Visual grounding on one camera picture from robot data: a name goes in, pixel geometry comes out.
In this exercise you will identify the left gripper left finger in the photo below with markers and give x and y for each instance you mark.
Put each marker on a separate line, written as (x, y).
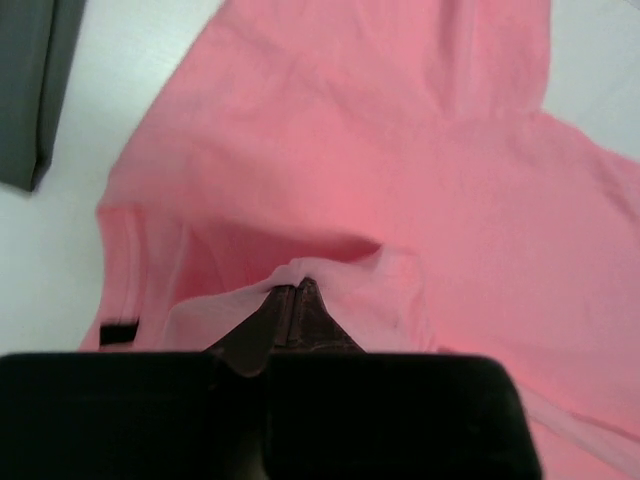
(150, 415)

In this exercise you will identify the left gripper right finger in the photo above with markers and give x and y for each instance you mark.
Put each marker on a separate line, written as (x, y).
(337, 412)

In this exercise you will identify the pink t-shirt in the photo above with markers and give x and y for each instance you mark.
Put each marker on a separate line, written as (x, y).
(397, 153)

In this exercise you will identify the folded dark grey t-shirt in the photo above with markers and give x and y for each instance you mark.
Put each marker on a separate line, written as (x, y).
(38, 41)

